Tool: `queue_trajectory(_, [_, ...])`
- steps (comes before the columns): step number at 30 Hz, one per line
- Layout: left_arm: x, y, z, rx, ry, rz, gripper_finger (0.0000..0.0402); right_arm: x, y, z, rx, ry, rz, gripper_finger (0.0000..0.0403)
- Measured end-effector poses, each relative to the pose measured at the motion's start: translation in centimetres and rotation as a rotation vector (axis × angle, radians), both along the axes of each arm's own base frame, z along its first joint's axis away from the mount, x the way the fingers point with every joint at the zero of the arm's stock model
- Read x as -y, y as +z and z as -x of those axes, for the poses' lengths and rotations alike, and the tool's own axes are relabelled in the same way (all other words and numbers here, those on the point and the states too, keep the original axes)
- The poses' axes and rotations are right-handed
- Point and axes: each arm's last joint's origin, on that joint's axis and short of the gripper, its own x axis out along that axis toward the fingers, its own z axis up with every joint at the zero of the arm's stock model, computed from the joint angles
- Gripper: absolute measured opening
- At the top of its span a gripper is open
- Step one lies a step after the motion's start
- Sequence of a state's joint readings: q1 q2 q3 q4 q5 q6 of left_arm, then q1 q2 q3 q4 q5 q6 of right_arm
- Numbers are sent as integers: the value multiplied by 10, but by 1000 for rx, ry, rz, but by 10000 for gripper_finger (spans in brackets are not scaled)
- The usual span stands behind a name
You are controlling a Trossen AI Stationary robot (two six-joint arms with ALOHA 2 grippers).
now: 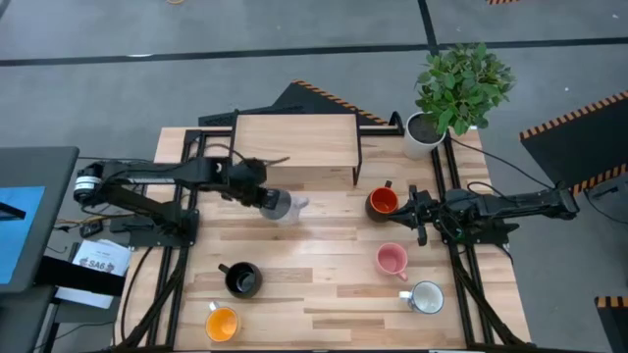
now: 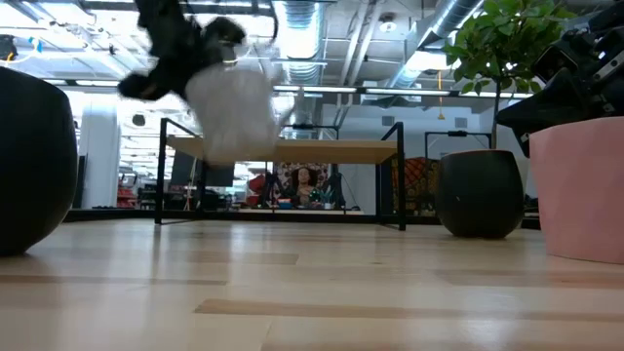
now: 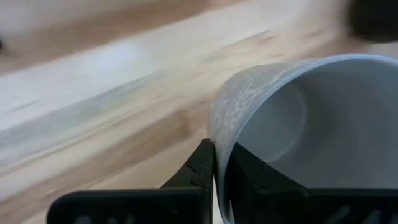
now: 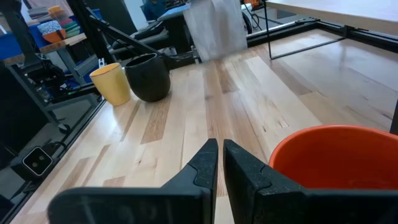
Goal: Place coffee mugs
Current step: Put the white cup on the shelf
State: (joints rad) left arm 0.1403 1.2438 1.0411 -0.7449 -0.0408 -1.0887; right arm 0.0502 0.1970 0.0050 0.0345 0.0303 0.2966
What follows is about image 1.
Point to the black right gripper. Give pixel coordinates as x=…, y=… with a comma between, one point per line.
x=426, y=208

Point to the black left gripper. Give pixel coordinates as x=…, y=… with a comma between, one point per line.
x=250, y=181

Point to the light grey mug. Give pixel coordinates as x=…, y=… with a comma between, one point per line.
x=294, y=211

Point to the black mug with red-orange inside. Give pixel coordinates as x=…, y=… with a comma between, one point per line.
x=382, y=201

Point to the pink mug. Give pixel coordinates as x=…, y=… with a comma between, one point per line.
x=391, y=259

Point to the all-black mug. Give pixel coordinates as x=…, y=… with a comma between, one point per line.
x=243, y=279

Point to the white mug with blue flowers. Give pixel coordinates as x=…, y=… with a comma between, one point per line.
x=427, y=297

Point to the yellow mug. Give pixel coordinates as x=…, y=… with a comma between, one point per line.
x=222, y=323

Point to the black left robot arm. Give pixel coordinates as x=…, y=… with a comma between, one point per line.
x=147, y=174

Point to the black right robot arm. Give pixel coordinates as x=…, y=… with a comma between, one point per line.
x=515, y=203

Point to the wooden riser shelf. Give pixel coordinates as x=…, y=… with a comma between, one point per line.
x=299, y=139

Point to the white plant pot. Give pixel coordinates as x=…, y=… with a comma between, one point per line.
x=419, y=142

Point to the green leafy plant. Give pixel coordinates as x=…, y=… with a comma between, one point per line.
x=463, y=85

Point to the large black hazard-striped platform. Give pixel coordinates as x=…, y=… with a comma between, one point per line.
x=574, y=147

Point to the white paper label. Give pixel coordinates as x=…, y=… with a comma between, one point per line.
x=100, y=255

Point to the small black device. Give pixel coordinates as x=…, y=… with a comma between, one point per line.
x=91, y=229

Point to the black desk crossbar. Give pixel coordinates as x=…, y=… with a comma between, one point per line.
x=78, y=277

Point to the small black hazard-striped platform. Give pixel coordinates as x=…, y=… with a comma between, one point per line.
x=615, y=323

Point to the grey desk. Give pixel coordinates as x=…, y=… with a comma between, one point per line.
x=39, y=166

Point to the blue lit screen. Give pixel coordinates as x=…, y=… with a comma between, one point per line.
x=19, y=230

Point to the black frame crossbar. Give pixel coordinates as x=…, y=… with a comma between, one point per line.
x=378, y=130

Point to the black frame under right arm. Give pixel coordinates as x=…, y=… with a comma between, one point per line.
x=463, y=284

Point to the black frame under left arm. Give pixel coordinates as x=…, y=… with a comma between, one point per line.
x=174, y=274

